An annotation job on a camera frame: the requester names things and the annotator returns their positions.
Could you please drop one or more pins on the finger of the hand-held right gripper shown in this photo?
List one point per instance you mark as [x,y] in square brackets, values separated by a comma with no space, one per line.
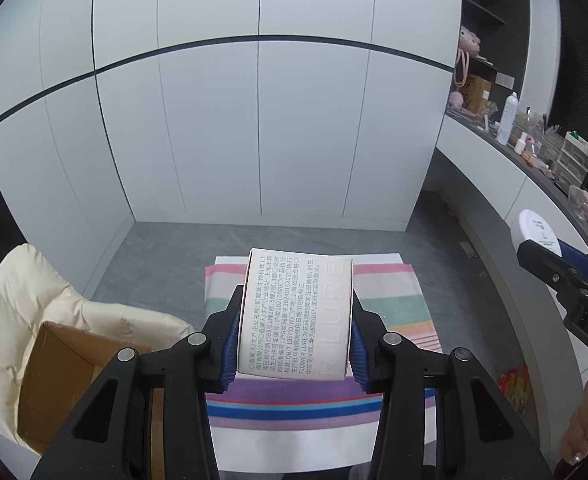
[549,262]
[576,254]

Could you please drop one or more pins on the white round jar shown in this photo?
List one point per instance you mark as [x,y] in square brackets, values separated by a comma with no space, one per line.
[534,230]

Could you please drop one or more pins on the striped colourful cloth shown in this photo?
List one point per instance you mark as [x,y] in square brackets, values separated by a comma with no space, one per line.
[394,300]

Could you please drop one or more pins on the metal floor socket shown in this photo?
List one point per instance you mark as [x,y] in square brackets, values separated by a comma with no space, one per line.
[467,249]

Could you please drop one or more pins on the small white carton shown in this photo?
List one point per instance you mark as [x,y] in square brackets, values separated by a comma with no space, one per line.
[294,310]

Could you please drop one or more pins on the person's right hand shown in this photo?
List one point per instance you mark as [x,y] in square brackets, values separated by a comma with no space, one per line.
[584,425]

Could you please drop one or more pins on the white side counter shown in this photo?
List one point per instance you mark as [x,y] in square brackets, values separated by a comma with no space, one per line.
[499,175]

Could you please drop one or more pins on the clear storage drawers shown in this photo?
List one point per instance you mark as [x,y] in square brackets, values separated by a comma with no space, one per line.
[573,159]

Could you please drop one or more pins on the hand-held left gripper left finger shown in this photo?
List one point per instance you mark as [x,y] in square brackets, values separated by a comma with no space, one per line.
[231,345]

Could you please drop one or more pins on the white spray bottle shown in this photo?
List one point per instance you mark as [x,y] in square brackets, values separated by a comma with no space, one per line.
[507,120]

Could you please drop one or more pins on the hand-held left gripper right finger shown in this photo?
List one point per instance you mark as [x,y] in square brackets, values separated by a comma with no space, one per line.
[358,355]

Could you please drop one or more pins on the small white bottle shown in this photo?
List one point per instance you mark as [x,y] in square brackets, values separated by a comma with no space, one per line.
[521,143]

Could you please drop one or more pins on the small brown cardboard carton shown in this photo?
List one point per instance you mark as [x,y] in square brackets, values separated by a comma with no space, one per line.
[476,94]

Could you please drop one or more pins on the red snack packet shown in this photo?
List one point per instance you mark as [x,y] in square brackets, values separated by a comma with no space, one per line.
[515,390]

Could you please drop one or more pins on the dark wall shelf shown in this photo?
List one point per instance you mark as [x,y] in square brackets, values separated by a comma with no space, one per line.
[499,20]

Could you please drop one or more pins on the white low table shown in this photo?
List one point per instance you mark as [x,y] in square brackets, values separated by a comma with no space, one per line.
[299,450]

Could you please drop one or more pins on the cream padded chair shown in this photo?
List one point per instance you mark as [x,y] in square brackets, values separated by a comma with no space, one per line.
[23,300]

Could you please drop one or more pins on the brown cardboard box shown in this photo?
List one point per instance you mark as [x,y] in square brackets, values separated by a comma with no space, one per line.
[58,375]

